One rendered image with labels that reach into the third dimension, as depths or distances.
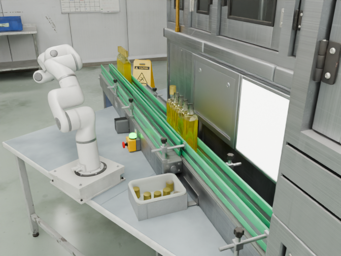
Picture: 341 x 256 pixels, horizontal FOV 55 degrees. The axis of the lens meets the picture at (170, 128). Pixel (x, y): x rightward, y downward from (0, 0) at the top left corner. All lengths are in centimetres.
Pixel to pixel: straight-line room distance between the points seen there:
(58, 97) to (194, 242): 83
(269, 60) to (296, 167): 70
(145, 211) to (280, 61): 78
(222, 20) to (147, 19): 607
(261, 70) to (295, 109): 69
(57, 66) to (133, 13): 597
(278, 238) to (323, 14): 41
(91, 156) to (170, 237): 54
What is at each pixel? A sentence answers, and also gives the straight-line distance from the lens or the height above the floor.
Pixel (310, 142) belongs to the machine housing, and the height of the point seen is 142.
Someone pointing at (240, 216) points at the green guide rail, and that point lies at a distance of 120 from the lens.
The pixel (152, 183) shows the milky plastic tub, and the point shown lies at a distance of 152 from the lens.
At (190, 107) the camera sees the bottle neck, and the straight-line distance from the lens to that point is 151.
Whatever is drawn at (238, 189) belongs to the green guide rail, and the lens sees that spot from 133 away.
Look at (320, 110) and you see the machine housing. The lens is 56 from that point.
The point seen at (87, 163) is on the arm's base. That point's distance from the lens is 158.
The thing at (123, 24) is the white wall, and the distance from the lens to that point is 746.
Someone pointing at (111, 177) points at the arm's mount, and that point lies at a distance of 160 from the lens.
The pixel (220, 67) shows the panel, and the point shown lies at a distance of 148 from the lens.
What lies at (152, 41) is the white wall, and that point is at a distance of 768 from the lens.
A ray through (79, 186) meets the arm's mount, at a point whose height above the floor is 83.
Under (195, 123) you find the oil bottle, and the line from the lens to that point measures 153.
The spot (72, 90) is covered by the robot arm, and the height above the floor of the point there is 121.
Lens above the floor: 165
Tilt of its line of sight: 24 degrees down
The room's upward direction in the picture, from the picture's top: straight up
